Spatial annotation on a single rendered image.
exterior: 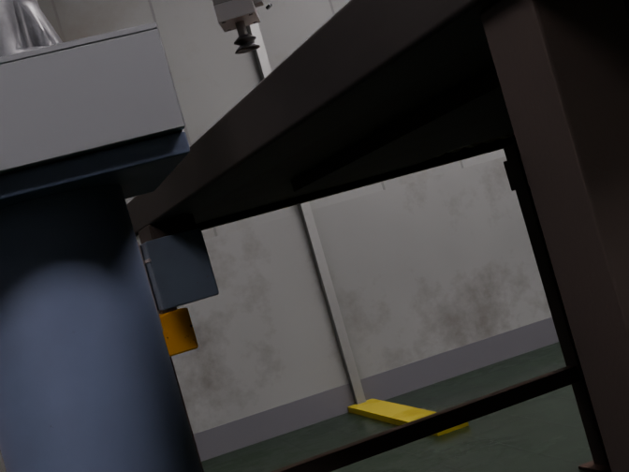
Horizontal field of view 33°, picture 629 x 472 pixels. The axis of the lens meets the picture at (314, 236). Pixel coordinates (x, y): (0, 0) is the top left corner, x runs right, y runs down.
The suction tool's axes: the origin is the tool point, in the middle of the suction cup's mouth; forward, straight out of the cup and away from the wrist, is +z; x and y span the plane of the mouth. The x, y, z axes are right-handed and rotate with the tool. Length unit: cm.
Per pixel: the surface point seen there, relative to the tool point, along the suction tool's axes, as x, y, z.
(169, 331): 30, 21, 42
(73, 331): 16, -86, 36
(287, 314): 33, 285, 60
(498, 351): -53, 313, 104
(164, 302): 25.2, 0.6, 36.6
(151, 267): 25.8, 0.9, 30.4
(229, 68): 28, 288, -51
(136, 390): 12, -84, 42
